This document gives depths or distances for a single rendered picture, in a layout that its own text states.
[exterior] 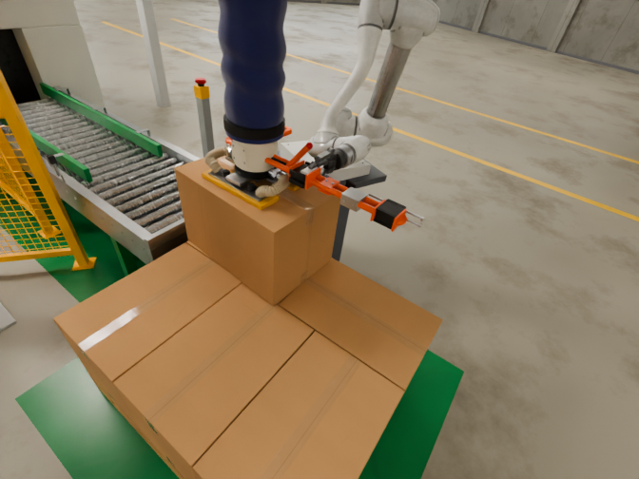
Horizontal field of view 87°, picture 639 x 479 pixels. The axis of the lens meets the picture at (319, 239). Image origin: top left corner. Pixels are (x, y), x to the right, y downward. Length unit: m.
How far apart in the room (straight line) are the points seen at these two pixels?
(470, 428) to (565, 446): 0.46
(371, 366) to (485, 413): 0.90
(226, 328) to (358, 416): 0.58
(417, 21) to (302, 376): 1.42
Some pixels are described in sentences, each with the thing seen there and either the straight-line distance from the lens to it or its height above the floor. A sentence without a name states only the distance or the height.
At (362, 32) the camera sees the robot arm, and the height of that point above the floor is 1.47.
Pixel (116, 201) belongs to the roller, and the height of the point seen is 0.54.
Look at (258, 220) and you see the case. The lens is 1.23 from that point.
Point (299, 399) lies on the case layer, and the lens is 1.26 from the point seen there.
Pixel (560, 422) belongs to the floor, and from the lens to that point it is 2.31.
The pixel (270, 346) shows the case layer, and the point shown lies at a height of 0.54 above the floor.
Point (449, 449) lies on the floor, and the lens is 1.95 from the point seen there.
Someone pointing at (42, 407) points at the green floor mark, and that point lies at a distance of 2.12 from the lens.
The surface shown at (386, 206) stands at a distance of 1.10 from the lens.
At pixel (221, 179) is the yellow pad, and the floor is 0.97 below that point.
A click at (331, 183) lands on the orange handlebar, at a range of 1.19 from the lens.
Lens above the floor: 1.69
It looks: 40 degrees down
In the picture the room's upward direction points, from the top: 8 degrees clockwise
